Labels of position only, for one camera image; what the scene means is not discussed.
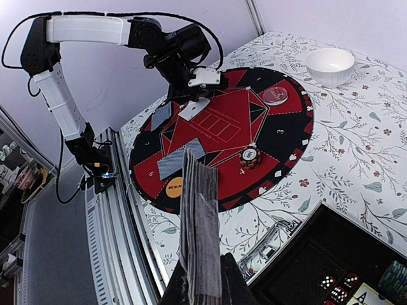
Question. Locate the round red black poker mat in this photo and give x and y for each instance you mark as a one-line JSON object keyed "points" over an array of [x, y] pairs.
{"points": [[235, 118]]}

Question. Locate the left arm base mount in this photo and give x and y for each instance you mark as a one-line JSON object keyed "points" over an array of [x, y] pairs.
{"points": [[98, 164]]}

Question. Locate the aluminium poker chip case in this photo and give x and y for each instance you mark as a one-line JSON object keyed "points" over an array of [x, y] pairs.
{"points": [[287, 264]]}

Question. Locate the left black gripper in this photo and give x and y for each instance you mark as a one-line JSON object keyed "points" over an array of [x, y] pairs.
{"points": [[177, 73]]}

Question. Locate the red black 100 chip stack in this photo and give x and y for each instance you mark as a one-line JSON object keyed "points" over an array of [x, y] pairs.
{"points": [[250, 157]]}

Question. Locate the left aluminium frame post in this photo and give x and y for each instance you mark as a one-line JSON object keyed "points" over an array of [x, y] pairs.
{"points": [[256, 18]]}

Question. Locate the red dice group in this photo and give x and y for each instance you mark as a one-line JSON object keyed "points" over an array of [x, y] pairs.
{"points": [[339, 290]]}

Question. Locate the dealt blue playing cards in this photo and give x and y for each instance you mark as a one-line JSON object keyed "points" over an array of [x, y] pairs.
{"points": [[174, 161]]}

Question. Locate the ace of diamonds card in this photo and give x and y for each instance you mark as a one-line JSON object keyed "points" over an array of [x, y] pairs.
{"points": [[192, 109]]}

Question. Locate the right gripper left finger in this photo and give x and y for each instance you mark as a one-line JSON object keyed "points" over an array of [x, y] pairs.
{"points": [[176, 292]]}

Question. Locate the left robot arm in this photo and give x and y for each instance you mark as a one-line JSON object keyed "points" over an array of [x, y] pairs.
{"points": [[109, 84]]}

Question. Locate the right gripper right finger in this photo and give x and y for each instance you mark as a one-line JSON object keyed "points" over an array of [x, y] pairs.
{"points": [[234, 287]]}

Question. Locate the lower poker chip row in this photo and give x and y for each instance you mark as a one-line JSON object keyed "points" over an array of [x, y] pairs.
{"points": [[393, 281]]}

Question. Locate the white ceramic bowl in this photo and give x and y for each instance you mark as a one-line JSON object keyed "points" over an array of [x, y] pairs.
{"points": [[330, 67]]}

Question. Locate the orange big blind button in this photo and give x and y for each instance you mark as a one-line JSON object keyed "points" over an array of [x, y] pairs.
{"points": [[174, 187]]}

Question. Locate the boxed card deck ace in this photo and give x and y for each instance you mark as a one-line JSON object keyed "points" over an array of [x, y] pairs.
{"points": [[365, 295]]}

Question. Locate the front aluminium rail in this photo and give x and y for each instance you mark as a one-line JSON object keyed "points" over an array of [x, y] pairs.
{"points": [[124, 267]]}

